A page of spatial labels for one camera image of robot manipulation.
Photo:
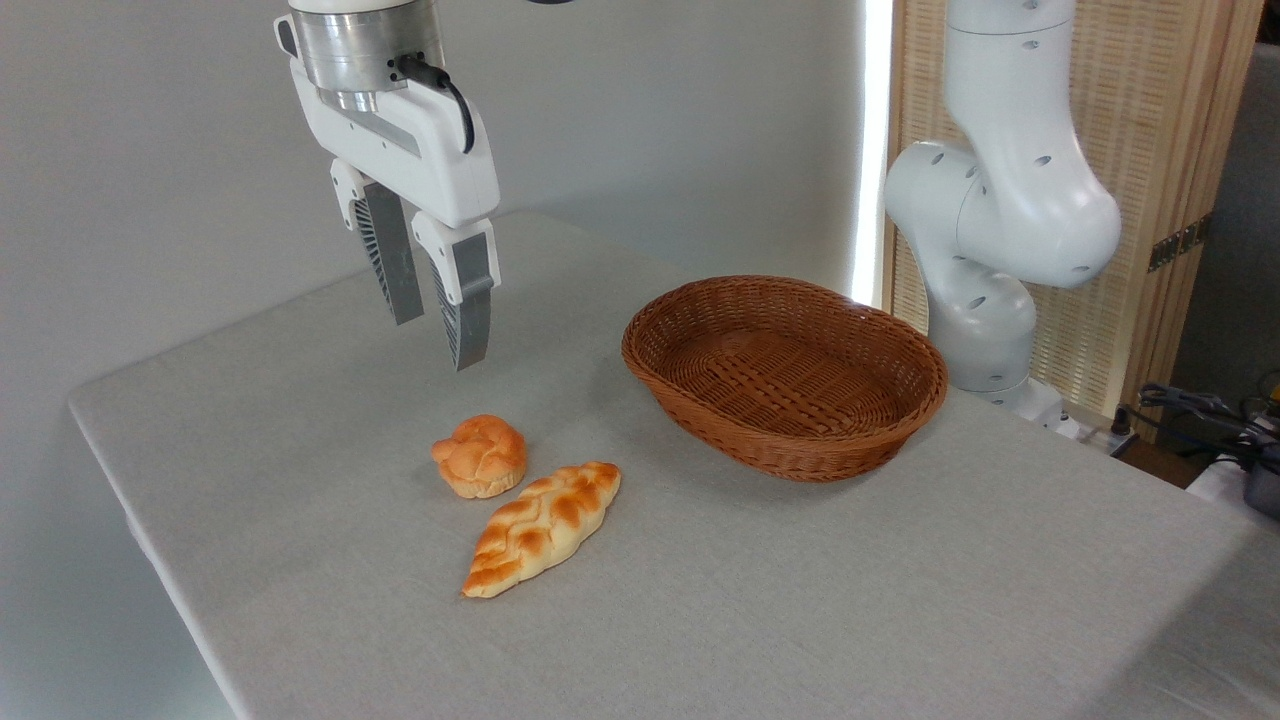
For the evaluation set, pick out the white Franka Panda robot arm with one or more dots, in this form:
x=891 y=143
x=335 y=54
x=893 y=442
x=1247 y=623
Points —
x=1010 y=200

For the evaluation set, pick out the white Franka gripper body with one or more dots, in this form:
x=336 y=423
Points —
x=430 y=160

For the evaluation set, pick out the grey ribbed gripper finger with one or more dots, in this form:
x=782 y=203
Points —
x=392 y=260
x=470 y=310

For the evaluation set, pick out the round knotted bread roll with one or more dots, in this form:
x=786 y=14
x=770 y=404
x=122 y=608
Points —
x=482 y=455

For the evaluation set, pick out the dark metal screen hinge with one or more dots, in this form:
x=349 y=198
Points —
x=1180 y=243

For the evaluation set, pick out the brown oval wicker basket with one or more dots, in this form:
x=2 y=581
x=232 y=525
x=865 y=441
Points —
x=790 y=380

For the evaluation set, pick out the long braided bread loaf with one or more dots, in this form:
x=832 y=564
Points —
x=540 y=525

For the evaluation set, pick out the grey device box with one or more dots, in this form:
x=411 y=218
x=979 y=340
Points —
x=1265 y=492

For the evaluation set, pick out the grey tablecloth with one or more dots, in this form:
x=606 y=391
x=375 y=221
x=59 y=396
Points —
x=700 y=600

